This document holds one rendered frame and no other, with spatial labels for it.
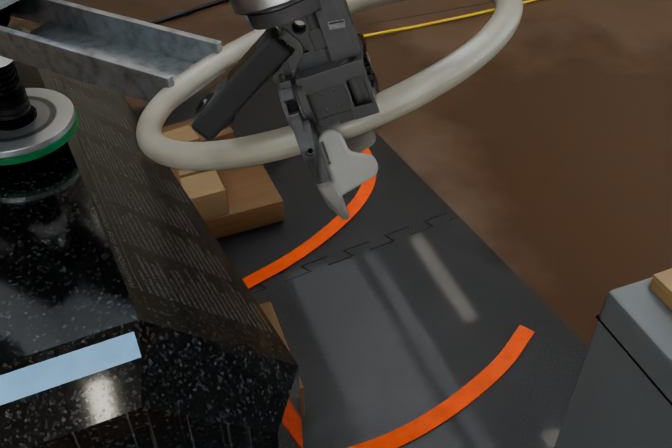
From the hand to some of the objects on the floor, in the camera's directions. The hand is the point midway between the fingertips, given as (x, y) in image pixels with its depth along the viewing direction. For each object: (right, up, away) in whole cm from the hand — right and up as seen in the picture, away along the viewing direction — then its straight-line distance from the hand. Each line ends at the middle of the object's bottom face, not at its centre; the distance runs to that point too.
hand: (336, 195), depth 73 cm
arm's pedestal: (+65, -86, +79) cm, 134 cm away
